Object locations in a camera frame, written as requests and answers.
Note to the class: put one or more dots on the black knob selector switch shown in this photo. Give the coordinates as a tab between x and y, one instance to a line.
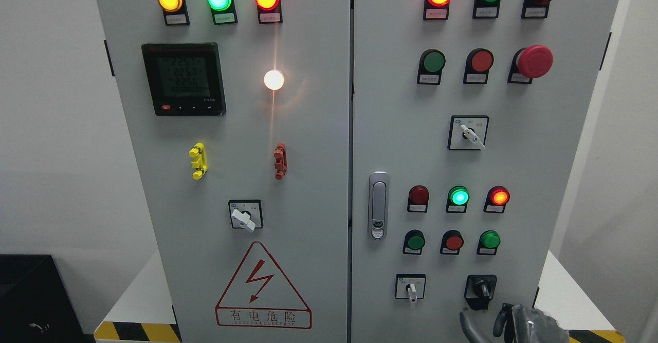
479	291

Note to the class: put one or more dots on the red terminal clip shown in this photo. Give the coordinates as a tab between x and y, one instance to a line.
280	161

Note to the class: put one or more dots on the silver cabinet door latch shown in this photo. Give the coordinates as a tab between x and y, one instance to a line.
378	200

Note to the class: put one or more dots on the white glowing lamp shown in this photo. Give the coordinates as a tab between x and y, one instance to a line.
274	79

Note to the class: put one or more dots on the dark red indicator light left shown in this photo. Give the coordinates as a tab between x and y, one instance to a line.
418	199

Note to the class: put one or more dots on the grey left cabinet door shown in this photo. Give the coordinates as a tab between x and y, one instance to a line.
305	215

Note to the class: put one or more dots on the grey cabinet door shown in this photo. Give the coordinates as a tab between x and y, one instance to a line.
305	215
402	128

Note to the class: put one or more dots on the green push button lower left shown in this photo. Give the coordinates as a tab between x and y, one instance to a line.
414	242

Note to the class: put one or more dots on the yellow terminal clip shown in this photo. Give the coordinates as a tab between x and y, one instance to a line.
198	160

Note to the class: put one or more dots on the green lit indicator light middle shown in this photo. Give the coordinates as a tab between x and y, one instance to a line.
457	200

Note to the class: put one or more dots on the green lit indicator light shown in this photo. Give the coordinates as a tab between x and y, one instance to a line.
457	200
223	11

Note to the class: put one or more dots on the green push button second row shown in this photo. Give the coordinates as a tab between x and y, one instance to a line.
431	64

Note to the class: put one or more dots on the red push button lower middle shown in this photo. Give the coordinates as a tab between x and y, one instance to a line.
452	242

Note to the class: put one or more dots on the red electric hazard warning sticker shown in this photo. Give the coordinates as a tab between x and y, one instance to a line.
261	295

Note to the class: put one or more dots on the grey right cabinet door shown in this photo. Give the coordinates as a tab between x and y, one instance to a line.
402	128

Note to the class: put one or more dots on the black digital power meter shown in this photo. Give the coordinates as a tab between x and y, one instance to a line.
185	79

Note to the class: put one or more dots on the red ringed indicator light left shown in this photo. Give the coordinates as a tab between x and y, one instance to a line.
269	11

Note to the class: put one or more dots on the red ringed indicator light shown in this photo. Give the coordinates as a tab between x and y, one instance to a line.
269	11
436	10

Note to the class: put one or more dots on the red push button second row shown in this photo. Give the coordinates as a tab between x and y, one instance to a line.
477	66

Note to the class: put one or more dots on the green illuminated button lower right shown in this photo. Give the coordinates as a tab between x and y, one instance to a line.
489	242

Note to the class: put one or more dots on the green lit indicator light top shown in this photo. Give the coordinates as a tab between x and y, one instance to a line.
223	11

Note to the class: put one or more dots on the red ringed indicator light right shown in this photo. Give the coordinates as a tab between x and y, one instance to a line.
436	10

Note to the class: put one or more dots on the yellow indicator light top left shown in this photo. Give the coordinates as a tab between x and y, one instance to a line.
174	12

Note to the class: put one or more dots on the red emergency stop mushroom button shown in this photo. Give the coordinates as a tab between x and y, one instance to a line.
529	63

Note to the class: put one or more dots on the white platform with hazard stripes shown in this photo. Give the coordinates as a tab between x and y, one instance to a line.
144	313

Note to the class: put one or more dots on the black box lower left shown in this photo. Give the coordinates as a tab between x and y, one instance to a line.
34	304

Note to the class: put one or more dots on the white handle selector switch left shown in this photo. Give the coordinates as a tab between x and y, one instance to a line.
246	214

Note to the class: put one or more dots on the white lever selector switch upper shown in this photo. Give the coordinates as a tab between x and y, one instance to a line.
468	133

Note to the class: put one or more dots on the white lever selector switch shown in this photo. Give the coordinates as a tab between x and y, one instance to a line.
468	133
409	289

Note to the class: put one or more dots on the white lever selector switch lower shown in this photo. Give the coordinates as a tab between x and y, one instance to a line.
409	289

